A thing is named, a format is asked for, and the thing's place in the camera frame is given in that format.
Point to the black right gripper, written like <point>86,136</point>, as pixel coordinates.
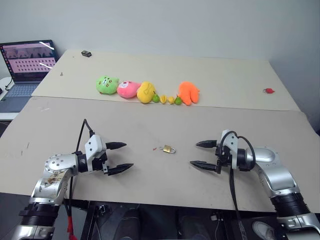
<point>224,156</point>

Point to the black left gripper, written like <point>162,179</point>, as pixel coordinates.
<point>98,163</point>

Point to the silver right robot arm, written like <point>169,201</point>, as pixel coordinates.
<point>277,175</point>

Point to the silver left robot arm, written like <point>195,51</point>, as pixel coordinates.
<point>56,163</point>

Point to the small brass padlock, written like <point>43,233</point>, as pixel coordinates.
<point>167,149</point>

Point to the small green toy fruit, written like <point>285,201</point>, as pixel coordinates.
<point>156,98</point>
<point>178,100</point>

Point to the orange plush toy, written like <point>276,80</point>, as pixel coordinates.
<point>188,93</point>

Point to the small yellow toy fruit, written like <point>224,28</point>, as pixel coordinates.
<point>171,100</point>
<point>163,99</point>

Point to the pink plush toy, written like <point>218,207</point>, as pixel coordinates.
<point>127,89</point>

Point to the dark rounded shape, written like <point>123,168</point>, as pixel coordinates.
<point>123,225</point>

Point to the yellow plush toy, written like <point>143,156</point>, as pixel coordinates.
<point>145,93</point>

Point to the green plush toy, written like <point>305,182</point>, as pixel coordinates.
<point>107,85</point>

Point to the small red object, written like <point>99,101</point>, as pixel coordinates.
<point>268,90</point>

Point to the white shoe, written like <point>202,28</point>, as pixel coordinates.
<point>262,230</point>

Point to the small black box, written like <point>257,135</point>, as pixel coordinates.
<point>86,53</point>

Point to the open laptop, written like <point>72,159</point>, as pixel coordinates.
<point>27,65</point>

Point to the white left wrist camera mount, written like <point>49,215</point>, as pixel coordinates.
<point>94,145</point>

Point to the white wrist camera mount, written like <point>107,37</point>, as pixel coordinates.
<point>233,142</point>
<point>94,145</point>

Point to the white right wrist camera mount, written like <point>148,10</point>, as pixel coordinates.
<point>233,142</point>

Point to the black table frame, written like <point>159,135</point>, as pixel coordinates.
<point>90,220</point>

